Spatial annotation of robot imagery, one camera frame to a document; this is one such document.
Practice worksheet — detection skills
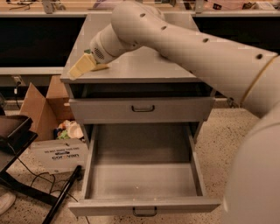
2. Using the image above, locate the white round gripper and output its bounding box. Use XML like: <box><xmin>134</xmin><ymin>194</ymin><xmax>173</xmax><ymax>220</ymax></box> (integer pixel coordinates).
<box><xmin>69</xmin><ymin>24</ymin><xmax>140</xmax><ymax>79</ymax></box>

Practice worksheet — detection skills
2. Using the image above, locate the green and yellow sponge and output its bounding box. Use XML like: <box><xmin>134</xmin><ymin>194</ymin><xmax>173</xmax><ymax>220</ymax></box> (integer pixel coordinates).
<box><xmin>84</xmin><ymin>49</ymin><xmax>108</xmax><ymax>71</ymax></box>

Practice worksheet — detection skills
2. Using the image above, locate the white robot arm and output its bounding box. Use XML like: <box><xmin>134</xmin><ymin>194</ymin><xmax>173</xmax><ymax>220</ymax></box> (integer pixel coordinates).
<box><xmin>69</xmin><ymin>1</ymin><xmax>280</xmax><ymax>224</ymax></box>

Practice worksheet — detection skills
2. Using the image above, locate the grey metal drawer cabinet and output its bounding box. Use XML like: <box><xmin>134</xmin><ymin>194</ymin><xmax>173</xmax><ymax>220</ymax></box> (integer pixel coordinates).
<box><xmin>59</xmin><ymin>12</ymin><xmax>217</xmax><ymax>147</ymax></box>

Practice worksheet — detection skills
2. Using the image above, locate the closed grey upper drawer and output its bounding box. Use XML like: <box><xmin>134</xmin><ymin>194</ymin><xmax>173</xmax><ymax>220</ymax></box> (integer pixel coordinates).
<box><xmin>69</xmin><ymin>97</ymin><xmax>214</xmax><ymax>124</ymax></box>

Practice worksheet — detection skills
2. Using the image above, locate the open grey lower drawer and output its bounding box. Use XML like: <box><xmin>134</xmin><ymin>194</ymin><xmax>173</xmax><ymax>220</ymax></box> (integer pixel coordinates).
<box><xmin>68</xmin><ymin>123</ymin><xmax>221</xmax><ymax>217</ymax></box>

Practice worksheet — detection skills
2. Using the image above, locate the brown cardboard box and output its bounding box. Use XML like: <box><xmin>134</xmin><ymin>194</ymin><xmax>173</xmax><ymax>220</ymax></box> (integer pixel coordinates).
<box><xmin>20</xmin><ymin>75</ymin><xmax>74</xmax><ymax>141</ymax></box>

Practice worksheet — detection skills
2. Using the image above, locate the white printed cardboard box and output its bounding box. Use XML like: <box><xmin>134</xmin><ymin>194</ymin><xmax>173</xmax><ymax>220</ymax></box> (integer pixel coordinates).
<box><xmin>31</xmin><ymin>138</ymin><xmax>88</xmax><ymax>174</ymax></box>

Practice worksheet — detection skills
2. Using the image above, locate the white shoe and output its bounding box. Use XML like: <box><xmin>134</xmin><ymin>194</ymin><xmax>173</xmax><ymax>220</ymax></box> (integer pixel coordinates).
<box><xmin>0</xmin><ymin>192</ymin><xmax>16</xmax><ymax>215</ymax></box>

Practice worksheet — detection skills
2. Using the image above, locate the black floor cable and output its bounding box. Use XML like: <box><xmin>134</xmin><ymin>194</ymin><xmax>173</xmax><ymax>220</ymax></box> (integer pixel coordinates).
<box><xmin>7</xmin><ymin>143</ymin><xmax>91</xmax><ymax>224</ymax></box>

